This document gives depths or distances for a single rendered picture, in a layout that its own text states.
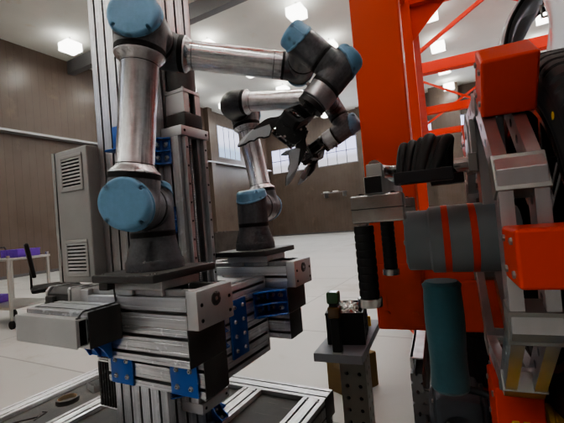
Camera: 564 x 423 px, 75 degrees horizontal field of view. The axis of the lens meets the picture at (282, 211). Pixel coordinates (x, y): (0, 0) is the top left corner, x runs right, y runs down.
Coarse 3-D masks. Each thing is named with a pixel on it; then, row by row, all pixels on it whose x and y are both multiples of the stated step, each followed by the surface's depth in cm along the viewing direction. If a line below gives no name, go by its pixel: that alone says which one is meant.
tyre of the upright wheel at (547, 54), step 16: (544, 64) 56; (560, 64) 53; (544, 80) 54; (560, 80) 50; (544, 96) 55; (560, 96) 49; (544, 112) 55; (560, 112) 49; (560, 128) 49; (560, 144) 50; (528, 352) 83; (560, 384) 61; (560, 400) 61
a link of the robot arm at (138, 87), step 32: (128, 0) 80; (128, 32) 79; (160, 32) 84; (128, 64) 82; (160, 64) 87; (128, 96) 82; (128, 128) 81; (128, 160) 81; (128, 192) 78; (160, 192) 91; (128, 224) 79
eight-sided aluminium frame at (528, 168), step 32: (480, 128) 61; (512, 128) 58; (512, 160) 50; (544, 160) 49; (512, 192) 50; (544, 192) 48; (512, 224) 50; (480, 288) 91; (512, 288) 50; (512, 320) 50; (544, 320) 48; (512, 352) 53; (544, 352) 52; (512, 384) 60; (544, 384) 58
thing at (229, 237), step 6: (216, 234) 616; (222, 234) 627; (228, 234) 636; (234, 234) 646; (216, 240) 615; (222, 240) 626; (228, 240) 635; (234, 240) 645; (216, 246) 614; (222, 246) 625; (228, 246) 634; (234, 246) 644; (216, 252) 612; (216, 258) 613; (222, 258) 623
